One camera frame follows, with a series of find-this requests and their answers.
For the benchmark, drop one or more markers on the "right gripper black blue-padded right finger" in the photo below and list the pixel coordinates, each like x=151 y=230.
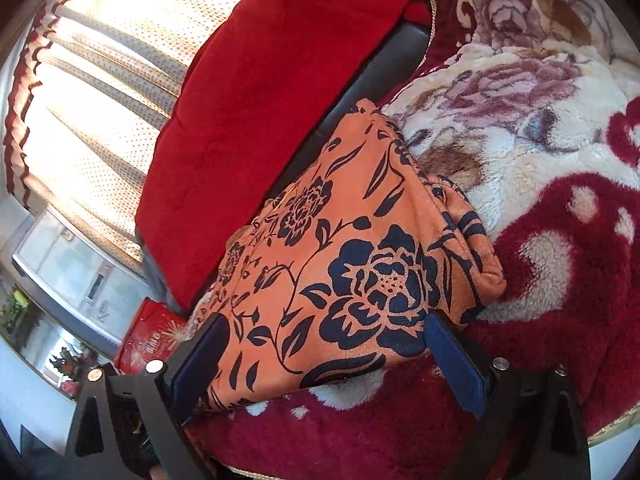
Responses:
x=529 y=424

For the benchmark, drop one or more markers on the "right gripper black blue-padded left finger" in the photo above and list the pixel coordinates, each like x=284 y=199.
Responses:
x=124 y=425

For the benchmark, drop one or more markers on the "orange navy floral garment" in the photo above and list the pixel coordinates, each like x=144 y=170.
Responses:
x=335 y=277

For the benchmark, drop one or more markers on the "red printed gift box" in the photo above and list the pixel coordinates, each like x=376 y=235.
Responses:
x=154 y=333

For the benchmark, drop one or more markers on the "white refrigerator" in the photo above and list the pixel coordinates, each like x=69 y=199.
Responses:
x=91 y=293

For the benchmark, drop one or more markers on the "cream dotted curtain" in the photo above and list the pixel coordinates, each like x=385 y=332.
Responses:
x=93 y=85

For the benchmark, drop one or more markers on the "floral plush maroon cream blanket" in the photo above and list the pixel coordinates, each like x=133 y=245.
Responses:
x=532 y=107

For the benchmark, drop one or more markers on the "dark brown leather sofa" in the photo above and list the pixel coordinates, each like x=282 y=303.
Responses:
x=350 y=90

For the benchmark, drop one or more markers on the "red fleece blanket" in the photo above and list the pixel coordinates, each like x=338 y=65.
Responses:
x=270 y=120

